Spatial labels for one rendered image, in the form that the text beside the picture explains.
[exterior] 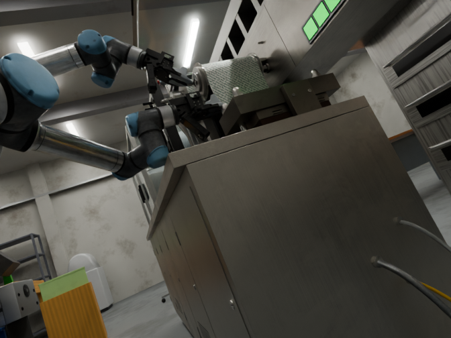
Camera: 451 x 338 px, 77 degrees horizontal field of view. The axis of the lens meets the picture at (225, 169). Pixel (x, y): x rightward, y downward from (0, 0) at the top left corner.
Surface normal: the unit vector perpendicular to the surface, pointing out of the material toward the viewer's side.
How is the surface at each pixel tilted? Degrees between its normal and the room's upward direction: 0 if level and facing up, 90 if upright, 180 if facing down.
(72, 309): 90
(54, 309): 90
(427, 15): 90
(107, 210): 90
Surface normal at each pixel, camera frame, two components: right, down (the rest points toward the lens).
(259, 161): 0.28, -0.30
